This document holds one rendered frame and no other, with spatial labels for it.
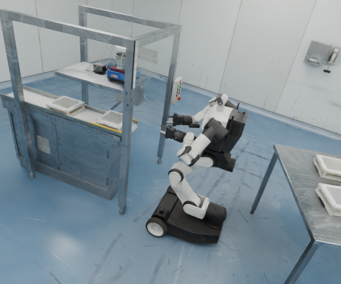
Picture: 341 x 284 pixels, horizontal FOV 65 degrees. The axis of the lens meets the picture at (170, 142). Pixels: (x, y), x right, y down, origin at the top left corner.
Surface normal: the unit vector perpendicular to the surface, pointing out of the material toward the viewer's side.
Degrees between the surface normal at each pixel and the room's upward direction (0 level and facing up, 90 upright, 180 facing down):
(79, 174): 90
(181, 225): 0
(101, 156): 90
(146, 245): 0
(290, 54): 90
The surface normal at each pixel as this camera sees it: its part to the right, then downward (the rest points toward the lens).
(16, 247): 0.14, -0.84
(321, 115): -0.51, 0.39
